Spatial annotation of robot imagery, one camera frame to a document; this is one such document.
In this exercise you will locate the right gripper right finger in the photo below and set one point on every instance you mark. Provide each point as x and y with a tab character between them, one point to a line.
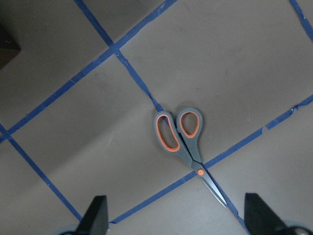
259	218

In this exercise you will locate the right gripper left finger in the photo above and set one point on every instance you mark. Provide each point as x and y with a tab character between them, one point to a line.
95	220

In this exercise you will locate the dark brown wooden cabinet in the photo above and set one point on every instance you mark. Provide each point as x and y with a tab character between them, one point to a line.
9	49

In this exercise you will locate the brown paper table cover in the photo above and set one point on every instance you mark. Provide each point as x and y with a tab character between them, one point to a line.
77	109

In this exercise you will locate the grey orange scissors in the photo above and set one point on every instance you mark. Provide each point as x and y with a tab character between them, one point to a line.
187	146

